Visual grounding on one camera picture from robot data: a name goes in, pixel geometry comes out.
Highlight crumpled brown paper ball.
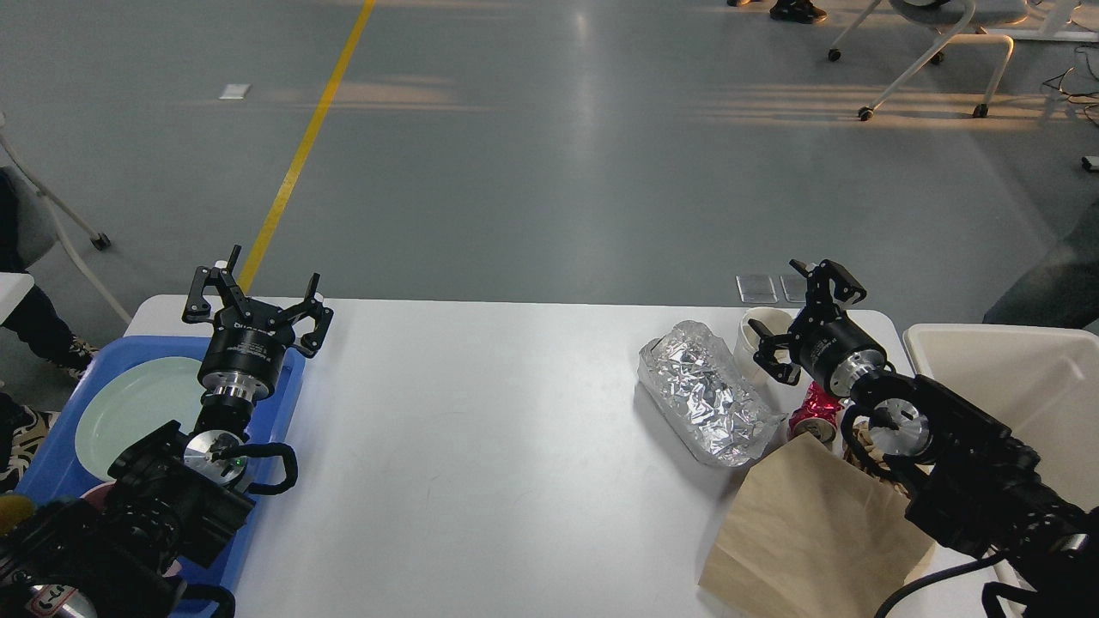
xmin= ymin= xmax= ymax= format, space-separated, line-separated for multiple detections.
xmin=843 ymin=420 xmax=910 ymax=500

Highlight pink mug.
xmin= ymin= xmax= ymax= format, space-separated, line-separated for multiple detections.
xmin=80 ymin=481 xmax=182 ymax=578

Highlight right metal floor plate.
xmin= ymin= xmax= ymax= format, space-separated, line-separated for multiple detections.
xmin=780 ymin=273 xmax=808 ymax=306

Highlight brown paper bag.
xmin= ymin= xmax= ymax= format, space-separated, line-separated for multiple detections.
xmin=699 ymin=437 xmax=933 ymax=617

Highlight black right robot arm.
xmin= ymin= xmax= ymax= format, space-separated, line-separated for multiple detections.
xmin=750 ymin=260 xmax=1098 ymax=617

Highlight light green plate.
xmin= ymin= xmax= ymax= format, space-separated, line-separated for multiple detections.
xmin=75 ymin=356 xmax=204 ymax=482

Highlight metal floor plate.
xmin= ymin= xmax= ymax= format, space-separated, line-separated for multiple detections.
xmin=735 ymin=275 xmax=780 ymax=305
xmin=780 ymin=273 xmax=808 ymax=306

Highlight beige plastic bin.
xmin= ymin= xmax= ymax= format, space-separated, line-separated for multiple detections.
xmin=903 ymin=324 xmax=1098 ymax=512

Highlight crumpled aluminium foil container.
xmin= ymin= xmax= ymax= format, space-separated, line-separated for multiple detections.
xmin=637 ymin=320 xmax=784 ymax=470

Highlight white paper cup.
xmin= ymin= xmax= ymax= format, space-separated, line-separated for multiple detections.
xmin=732 ymin=306 xmax=793 ymax=388

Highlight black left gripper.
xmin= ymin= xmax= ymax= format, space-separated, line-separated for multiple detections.
xmin=181 ymin=244 xmax=334 ymax=402

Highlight white desk frame background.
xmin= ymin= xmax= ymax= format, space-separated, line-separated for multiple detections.
xmin=979 ymin=1 xmax=1098 ymax=45

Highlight left metal floor plate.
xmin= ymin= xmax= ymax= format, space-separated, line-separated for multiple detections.
xmin=735 ymin=275 xmax=780 ymax=305

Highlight seated person at left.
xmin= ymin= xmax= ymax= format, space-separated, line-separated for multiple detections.
xmin=1 ymin=173 xmax=98 ymax=494

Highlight teal mug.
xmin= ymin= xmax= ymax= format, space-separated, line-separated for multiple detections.
xmin=0 ymin=493 xmax=38 ymax=537

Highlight white table at left edge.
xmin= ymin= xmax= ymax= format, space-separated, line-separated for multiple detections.
xmin=0 ymin=271 xmax=34 ymax=322

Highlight person in white shorts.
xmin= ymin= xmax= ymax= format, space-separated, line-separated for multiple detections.
xmin=768 ymin=1 xmax=828 ymax=25

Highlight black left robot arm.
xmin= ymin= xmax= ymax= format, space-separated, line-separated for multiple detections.
xmin=3 ymin=246 xmax=334 ymax=617

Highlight grey chair at left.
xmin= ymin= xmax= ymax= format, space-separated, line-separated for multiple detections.
xmin=1 ymin=134 xmax=132 ymax=325

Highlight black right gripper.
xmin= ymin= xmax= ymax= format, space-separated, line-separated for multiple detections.
xmin=747 ymin=260 xmax=888 ymax=398

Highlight blue plastic tray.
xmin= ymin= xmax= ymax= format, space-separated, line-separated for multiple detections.
xmin=15 ymin=336 xmax=306 ymax=593

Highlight black floor cables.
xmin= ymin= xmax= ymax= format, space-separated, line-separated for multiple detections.
xmin=1041 ymin=43 xmax=1099 ymax=173

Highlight white rolling chair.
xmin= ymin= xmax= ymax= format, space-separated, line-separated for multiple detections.
xmin=855 ymin=1 xmax=1026 ymax=122

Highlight crushed red can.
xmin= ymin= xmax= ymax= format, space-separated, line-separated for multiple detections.
xmin=786 ymin=382 xmax=845 ymax=446

